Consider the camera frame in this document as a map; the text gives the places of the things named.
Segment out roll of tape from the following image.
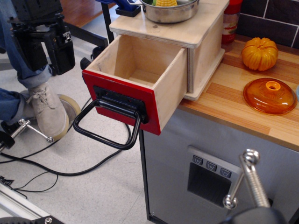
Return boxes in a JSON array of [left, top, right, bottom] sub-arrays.
[[53, 94, 81, 141]]

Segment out orange toy pumpkin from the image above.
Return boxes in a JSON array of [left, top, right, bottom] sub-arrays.
[[242, 37, 278, 71]]

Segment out black table frame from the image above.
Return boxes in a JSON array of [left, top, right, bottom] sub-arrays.
[[61, 0, 115, 48]]

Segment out wooden drawer with red front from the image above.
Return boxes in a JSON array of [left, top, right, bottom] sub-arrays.
[[73, 34, 189, 151]]

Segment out aluminium profile rail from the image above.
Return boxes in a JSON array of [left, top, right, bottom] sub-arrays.
[[0, 184, 63, 224]]

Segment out office chair base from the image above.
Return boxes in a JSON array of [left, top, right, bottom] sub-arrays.
[[0, 46, 104, 71]]

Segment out silver screw clamp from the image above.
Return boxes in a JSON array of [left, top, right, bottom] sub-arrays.
[[0, 119, 54, 153], [222, 149, 271, 210]]

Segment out stainless steel pot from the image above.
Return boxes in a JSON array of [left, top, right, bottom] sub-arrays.
[[127, 0, 199, 24]]

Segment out silver screw clamp right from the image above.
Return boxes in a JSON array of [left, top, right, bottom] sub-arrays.
[[222, 149, 271, 210]]

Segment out beige sneaker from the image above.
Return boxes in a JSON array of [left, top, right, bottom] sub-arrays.
[[21, 83, 69, 141]]

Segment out orange transparent pot lid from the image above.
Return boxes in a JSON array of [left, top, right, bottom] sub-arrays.
[[243, 78, 297, 115]]

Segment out blue jeans leg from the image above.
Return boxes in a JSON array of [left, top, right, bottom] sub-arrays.
[[0, 0, 52, 124]]

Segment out grey toy kitchen cabinet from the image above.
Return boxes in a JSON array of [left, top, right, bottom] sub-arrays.
[[142, 109, 299, 224]]

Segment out red capped spice jar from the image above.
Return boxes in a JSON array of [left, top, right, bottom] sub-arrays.
[[221, 0, 243, 52]]

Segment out thin black cable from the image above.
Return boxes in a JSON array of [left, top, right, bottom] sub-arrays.
[[0, 172, 59, 199]]

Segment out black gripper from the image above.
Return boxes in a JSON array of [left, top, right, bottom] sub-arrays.
[[8, 0, 75, 75]]

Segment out plywood box housing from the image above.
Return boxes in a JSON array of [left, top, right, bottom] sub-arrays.
[[109, 0, 229, 101]]

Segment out yellow toy corn cob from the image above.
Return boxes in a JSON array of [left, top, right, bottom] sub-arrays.
[[155, 0, 178, 7]]

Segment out thick black cable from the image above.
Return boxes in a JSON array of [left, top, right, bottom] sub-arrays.
[[0, 97, 132, 177]]

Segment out silver screw clamp left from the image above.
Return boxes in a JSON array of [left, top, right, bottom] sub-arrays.
[[0, 119, 54, 153]]

